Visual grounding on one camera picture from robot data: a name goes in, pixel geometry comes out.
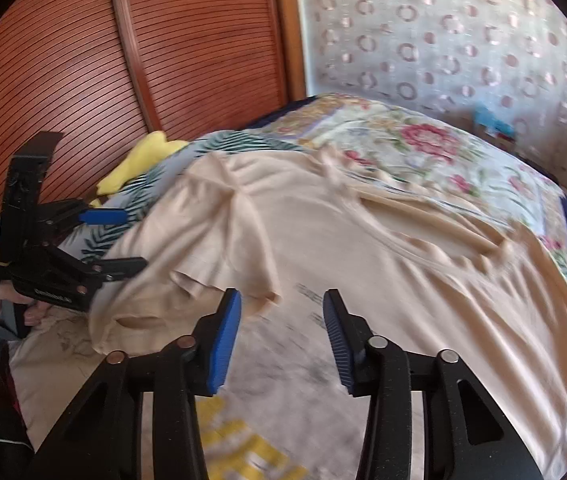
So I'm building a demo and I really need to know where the wooden headboard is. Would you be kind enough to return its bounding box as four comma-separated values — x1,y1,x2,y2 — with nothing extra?
0,0,309,241

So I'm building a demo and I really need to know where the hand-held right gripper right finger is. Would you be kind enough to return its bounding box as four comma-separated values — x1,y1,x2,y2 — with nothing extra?
322,288,547,480

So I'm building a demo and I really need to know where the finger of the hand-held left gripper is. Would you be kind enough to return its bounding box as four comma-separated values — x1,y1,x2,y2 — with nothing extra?
38,199,128,241
48,246,148,295

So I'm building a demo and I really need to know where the circle-patterned curtain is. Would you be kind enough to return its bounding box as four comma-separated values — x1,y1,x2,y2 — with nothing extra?
291,0,567,196

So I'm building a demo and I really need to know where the beige shirt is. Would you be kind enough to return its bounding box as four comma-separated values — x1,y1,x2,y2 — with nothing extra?
88,150,567,471

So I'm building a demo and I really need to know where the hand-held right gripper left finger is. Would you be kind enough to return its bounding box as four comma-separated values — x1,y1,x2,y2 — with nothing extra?
28,287,242,480

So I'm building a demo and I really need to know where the white printed cloth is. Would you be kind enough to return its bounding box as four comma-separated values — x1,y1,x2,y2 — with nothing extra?
8,280,424,480

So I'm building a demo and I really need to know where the yellow plush toy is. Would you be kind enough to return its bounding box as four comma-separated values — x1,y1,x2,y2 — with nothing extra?
88,131,189,208

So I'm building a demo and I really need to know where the blue bag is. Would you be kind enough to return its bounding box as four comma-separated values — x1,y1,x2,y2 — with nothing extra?
473,105,517,141

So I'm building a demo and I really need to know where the floral blanket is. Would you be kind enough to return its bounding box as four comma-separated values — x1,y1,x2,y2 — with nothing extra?
244,94,567,321

